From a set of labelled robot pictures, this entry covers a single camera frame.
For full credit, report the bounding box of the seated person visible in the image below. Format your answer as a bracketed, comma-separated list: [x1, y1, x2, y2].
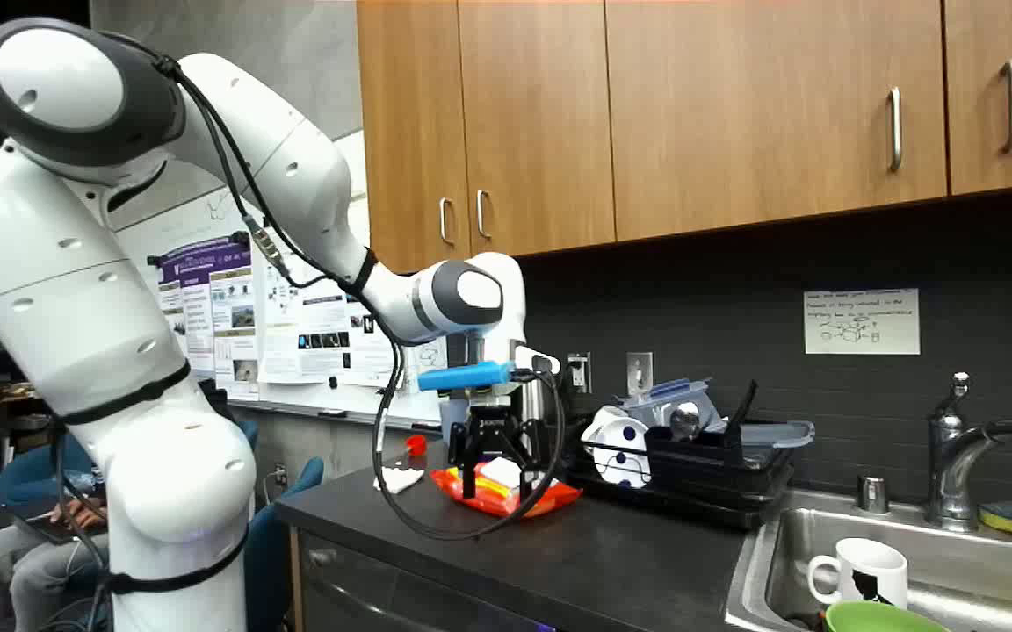
[0, 407, 121, 632]

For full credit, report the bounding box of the small steel cup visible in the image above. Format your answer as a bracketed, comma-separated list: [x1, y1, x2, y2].
[857, 472, 891, 516]

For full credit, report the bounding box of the white wall outlet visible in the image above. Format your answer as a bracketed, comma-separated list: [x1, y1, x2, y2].
[626, 349, 657, 396]
[566, 349, 597, 396]

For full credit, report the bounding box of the white research poster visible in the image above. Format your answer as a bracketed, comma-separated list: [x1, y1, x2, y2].
[251, 249, 397, 392]

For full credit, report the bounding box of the crumpled white tissue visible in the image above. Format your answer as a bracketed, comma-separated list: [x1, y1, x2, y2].
[371, 462, 428, 499]

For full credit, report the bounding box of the white whiteboard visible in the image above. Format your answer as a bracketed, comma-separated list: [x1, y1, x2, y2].
[114, 127, 449, 433]

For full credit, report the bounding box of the white plastic kitchen gadget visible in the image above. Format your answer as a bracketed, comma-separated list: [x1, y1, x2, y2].
[578, 404, 657, 493]

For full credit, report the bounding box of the stainless steel sink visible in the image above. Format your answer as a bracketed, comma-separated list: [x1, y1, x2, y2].
[722, 485, 1012, 632]

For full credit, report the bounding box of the wooden upper cabinet door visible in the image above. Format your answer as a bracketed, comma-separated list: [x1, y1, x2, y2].
[940, 0, 1012, 201]
[456, 0, 617, 263]
[604, 0, 953, 247]
[354, 0, 470, 278]

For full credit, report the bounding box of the white mug with black print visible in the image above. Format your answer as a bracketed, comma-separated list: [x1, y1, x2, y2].
[804, 533, 912, 613]

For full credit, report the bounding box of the black dish rack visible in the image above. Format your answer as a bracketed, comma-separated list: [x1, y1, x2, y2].
[557, 376, 823, 536]

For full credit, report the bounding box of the green bowl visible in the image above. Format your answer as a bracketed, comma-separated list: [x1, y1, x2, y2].
[823, 598, 954, 632]

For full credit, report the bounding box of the orange wet wipes packet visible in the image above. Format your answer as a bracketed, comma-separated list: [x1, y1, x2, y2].
[428, 454, 585, 522]

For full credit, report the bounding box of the clear plastic container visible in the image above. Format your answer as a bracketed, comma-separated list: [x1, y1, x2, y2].
[620, 376, 732, 441]

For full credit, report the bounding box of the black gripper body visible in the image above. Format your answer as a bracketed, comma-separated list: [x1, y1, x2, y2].
[439, 383, 542, 447]

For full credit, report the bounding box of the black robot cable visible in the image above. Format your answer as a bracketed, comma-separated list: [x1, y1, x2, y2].
[149, 49, 569, 546]

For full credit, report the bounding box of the chrome sink faucet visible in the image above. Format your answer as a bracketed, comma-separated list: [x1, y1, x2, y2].
[925, 370, 1012, 533]

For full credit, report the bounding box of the white paper wall notice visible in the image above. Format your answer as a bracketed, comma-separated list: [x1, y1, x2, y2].
[802, 286, 925, 363]

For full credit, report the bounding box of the blue office chair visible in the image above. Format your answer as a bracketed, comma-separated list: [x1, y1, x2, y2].
[240, 454, 329, 632]

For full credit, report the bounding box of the purple header poster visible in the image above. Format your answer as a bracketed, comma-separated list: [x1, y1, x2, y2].
[149, 227, 265, 392]

